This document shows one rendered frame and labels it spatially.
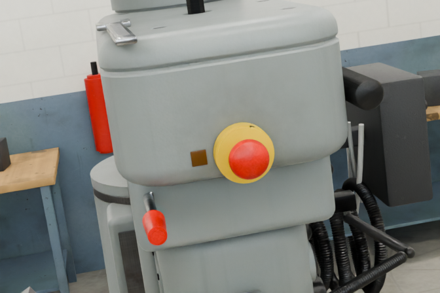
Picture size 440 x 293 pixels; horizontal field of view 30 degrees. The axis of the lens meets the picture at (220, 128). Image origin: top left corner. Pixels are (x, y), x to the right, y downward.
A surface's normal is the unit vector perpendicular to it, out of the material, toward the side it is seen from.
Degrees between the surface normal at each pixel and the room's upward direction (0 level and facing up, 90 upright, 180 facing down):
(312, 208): 90
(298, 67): 90
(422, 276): 0
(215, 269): 90
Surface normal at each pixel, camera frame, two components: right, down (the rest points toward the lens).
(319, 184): 0.15, 0.19
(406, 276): -0.13, -0.97
